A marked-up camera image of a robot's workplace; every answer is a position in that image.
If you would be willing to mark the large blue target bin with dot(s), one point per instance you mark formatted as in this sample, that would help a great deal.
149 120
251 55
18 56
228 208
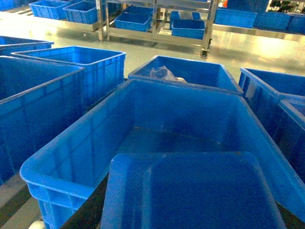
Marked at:
146 117

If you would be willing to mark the blue bin on cart left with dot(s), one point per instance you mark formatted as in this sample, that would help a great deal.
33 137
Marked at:
134 22

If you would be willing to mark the blue bin with plastic bag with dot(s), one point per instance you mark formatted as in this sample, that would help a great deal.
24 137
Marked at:
198 74

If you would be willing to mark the blue tray under wrist camera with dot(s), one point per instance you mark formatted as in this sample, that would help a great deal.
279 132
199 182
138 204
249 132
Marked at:
219 190

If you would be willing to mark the blue bin on cart right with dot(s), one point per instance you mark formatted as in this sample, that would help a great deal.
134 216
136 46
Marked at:
188 28

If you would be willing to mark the blue bin left rear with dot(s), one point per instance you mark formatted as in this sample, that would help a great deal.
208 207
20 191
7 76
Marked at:
103 69

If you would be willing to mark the clear plastic bag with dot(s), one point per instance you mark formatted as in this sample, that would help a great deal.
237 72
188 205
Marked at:
165 74

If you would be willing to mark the steel cart with wheels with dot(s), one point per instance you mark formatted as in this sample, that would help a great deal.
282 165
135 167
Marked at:
159 20

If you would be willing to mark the blue bin on cart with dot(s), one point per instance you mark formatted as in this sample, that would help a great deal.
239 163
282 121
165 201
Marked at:
188 28
134 22

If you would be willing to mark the blue bin far left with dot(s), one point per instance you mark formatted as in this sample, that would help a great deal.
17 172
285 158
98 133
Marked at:
38 100

